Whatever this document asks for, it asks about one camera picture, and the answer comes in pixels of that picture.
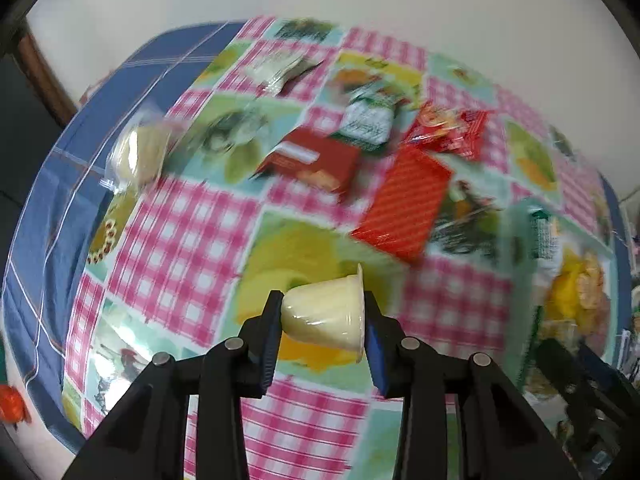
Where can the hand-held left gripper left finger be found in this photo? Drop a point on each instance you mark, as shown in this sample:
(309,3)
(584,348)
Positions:
(267,347)

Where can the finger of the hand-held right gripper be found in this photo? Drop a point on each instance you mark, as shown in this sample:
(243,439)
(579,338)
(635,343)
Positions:
(602,367)

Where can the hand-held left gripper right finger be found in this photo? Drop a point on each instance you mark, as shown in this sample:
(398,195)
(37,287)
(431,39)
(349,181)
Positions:
(377,357)

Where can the pale yellow jelly cup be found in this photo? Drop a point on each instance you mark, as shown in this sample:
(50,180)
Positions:
(325,317)

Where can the orange cream snack packet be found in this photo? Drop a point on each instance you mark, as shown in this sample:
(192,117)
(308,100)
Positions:
(592,280)

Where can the mint green tray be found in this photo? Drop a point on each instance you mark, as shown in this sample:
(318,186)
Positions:
(515,260)

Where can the green white snack packet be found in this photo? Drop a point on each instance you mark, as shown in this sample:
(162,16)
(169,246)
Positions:
(545,237)

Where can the red patterned packet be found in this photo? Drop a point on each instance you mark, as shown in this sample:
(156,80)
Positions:
(407,205)

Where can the dark red snack box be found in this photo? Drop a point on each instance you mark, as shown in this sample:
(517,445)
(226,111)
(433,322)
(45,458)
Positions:
(315,157)

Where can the clear round pastry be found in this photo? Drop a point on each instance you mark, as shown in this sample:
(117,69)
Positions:
(140,152)

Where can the dark green snack packet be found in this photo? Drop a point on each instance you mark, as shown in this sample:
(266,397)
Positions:
(365,120)

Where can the orange red snack packet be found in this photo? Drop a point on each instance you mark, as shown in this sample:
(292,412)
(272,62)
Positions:
(432,121)

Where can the pink checked picture tablecloth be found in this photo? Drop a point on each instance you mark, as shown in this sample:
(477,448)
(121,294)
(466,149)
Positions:
(190,240)

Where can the red orange object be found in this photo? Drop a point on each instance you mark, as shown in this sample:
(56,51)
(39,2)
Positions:
(11,405)

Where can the white grey snack packet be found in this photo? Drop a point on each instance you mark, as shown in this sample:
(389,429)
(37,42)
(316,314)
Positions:
(280,67)

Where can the dark cabinet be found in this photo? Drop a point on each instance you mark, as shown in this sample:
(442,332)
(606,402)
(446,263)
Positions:
(25,130)

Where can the brown wooden post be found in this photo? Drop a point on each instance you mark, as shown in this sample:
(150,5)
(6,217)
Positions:
(45,75)

